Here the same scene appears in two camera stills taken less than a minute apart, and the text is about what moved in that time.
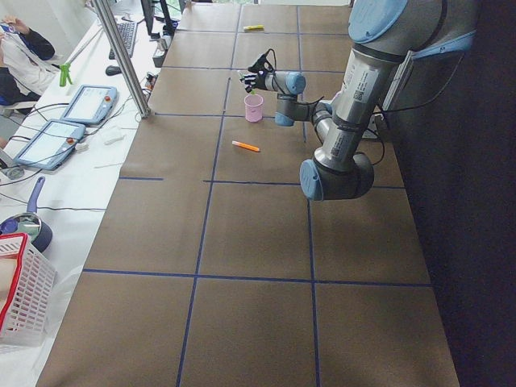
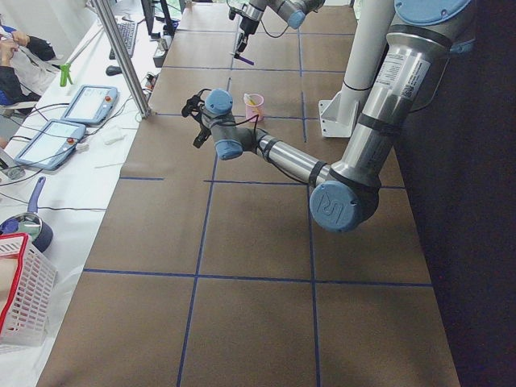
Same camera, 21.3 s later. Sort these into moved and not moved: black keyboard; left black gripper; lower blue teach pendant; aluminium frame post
Moved: left black gripper
Not moved: aluminium frame post; lower blue teach pendant; black keyboard
